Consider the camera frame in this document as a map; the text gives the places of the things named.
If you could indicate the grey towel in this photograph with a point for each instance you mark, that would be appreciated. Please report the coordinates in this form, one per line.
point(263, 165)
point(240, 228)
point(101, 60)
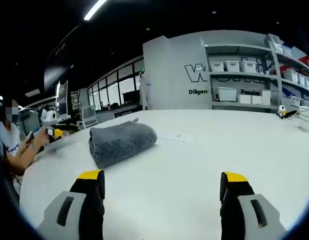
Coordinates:
point(121, 142)

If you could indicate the white round-eyed device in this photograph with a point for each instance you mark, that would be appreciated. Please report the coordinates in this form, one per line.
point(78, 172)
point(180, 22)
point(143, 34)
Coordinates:
point(49, 117)

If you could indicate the white chair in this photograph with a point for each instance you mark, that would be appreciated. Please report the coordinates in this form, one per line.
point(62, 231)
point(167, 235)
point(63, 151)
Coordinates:
point(89, 116)

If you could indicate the white paper sheet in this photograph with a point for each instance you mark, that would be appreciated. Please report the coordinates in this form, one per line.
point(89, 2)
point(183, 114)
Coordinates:
point(180, 137)

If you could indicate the spare hand-held gripper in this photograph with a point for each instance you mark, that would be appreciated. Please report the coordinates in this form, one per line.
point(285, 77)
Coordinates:
point(282, 111)

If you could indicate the computer monitor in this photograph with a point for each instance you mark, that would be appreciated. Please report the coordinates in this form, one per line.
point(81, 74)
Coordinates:
point(62, 98)

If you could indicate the grey metal shelf unit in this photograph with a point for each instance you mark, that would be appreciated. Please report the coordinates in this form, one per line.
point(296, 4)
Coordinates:
point(275, 75)

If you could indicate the group of white storage boxes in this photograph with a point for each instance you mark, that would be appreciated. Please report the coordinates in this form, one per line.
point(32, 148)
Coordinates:
point(248, 67)

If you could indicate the ceiling light strip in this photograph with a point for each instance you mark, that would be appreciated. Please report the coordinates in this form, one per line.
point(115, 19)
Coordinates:
point(94, 10)

